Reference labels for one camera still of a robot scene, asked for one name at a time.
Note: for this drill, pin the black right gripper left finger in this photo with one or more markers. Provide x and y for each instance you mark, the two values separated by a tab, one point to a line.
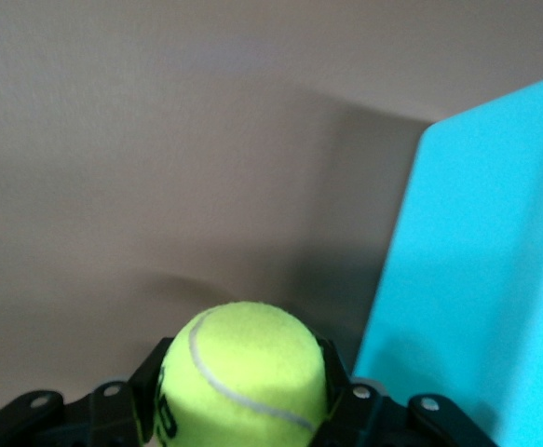
89	419

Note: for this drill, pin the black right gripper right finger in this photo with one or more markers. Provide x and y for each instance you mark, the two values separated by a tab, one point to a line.
392	423

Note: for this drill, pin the yellow-green tennis ball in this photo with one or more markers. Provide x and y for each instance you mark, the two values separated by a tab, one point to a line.
248	368

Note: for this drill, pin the blue plastic bin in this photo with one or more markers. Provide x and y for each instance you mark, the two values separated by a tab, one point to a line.
476	279

